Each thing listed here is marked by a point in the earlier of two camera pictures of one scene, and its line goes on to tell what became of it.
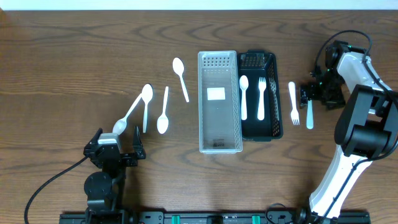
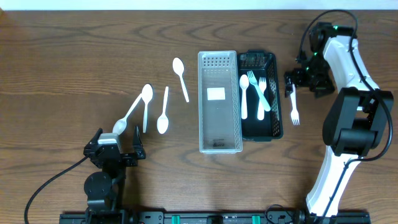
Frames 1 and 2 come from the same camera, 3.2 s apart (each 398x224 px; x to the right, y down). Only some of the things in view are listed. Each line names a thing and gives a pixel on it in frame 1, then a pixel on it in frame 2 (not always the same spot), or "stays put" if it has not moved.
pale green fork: (310, 124) to (259, 93)
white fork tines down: (294, 113) stays put
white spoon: (244, 82) stays put
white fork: (261, 110) stays put
